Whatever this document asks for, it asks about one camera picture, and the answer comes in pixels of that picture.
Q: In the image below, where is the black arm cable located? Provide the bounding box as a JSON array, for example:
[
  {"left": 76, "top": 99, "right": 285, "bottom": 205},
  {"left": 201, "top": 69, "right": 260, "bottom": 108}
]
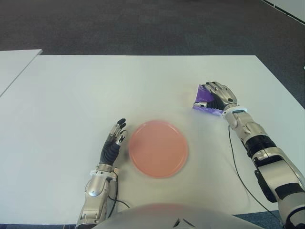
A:
[
  {"left": 228, "top": 124, "right": 284, "bottom": 225},
  {"left": 107, "top": 176, "right": 131, "bottom": 219}
]

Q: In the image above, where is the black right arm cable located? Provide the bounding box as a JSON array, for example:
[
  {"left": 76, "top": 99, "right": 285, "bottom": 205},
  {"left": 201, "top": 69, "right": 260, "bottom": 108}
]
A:
[{"left": 228, "top": 124, "right": 284, "bottom": 225}]

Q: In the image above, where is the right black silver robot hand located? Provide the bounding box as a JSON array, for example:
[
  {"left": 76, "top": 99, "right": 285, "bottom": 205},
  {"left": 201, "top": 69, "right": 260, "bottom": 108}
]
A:
[{"left": 193, "top": 81, "right": 239, "bottom": 113}]

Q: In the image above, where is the grey robot torso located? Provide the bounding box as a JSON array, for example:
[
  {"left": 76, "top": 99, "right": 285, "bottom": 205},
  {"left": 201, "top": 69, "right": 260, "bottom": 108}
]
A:
[{"left": 91, "top": 202, "right": 241, "bottom": 229}]

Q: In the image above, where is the white side table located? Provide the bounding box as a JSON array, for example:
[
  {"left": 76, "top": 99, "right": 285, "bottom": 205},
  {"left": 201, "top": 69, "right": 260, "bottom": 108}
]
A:
[{"left": 0, "top": 49, "right": 43, "bottom": 97}]

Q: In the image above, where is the pink round plate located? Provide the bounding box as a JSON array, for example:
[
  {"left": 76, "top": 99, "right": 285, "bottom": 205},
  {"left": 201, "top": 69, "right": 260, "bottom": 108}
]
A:
[{"left": 129, "top": 120, "right": 190, "bottom": 178}]

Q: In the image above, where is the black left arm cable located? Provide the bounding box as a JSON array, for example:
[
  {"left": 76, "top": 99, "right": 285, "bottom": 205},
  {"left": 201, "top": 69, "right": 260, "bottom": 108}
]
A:
[{"left": 107, "top": 176, "right": 131, "bottom": 219}]

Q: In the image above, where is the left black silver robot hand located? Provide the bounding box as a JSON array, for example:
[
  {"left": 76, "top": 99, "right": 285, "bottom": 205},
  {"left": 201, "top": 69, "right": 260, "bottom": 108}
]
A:
[{"left": 100, "top": 117, "right": 128, "bottom": 165}]

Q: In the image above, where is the purple tissue paper pack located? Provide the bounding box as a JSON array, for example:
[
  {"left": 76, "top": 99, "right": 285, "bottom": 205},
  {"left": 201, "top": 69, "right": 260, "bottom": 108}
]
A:
[{"left": 192, "top": 83, "right": 226, "bottom": 117}]

